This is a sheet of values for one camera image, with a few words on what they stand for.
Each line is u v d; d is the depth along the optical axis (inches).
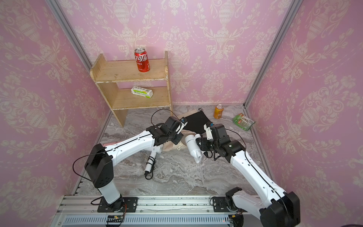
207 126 28.0
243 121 42.5
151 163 33.1
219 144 22.9
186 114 44.6
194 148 30.8
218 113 41.9
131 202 29.5
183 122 30.0
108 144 39.3
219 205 28.8
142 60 28.4
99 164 17.6
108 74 30.7
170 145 34.6
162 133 24.4
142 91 37.2
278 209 14.5
